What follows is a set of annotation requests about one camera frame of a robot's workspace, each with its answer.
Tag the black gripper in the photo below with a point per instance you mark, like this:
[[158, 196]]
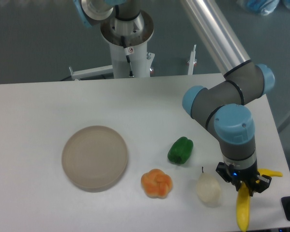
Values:
[[256, 183]]

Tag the yellow banana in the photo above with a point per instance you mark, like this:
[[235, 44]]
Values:
[[243, 201]]

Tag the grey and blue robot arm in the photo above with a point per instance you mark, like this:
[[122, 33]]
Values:
[[220, 110]]

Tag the white pear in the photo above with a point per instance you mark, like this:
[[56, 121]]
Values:
[[208, 189]]

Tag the green bell pepper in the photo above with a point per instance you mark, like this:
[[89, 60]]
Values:
[[180, 151]]

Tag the orange knotted bread roll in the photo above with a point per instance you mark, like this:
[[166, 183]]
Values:
[[156, 184]]

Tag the beige round plate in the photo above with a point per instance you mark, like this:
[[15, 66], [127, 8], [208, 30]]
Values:
[[94, 158]]

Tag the white right frame bar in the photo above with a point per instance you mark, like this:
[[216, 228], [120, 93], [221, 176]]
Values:
[[192, 60]]

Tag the white frame bar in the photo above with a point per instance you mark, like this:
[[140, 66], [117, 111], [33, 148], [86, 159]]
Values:
[[192, 60], [92, 73]]

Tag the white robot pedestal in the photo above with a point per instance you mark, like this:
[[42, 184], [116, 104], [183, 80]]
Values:
[[132, 61]]

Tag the white left frame bar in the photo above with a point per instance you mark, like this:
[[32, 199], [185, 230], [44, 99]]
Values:
[[92, 73]]

